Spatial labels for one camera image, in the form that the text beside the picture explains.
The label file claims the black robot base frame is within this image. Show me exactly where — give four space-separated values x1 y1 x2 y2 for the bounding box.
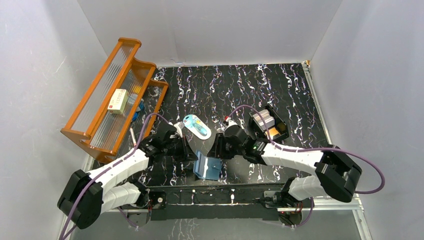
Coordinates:
125 180 319 229

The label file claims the blue item on shelf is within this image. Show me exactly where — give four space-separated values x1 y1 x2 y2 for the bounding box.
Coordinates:
131 100 145 122

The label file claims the stack of credit cards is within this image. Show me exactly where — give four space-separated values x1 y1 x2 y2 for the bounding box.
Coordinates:
253 108 275 131

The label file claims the blue leather card holder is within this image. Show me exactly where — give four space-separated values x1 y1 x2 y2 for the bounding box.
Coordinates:
193 151 222 181

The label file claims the pink pen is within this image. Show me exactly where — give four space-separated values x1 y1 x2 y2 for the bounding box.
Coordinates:
129 127 137 146

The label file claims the orange wooden shelf rack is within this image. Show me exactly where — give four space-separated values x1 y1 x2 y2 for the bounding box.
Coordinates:
61 37 169 164

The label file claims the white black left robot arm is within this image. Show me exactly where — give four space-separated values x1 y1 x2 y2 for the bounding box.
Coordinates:
57 129 198 229

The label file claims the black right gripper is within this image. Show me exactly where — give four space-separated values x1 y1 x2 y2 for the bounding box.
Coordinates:
206 133 245 160

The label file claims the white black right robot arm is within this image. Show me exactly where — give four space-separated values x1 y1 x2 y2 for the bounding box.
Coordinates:
207 125 362 207

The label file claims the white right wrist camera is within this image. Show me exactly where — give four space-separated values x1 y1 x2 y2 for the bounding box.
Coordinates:
223 116 238 130

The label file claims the blue oval blister package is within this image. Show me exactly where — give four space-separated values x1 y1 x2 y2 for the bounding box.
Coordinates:
182 114 212 140

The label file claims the white medicine box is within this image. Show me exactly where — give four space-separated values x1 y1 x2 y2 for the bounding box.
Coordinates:
107 88 129 115

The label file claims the black card storage box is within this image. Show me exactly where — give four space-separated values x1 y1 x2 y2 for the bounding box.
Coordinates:
248 104 290 144

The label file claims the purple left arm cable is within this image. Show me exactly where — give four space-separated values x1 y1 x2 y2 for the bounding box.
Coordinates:
58 113 170 240

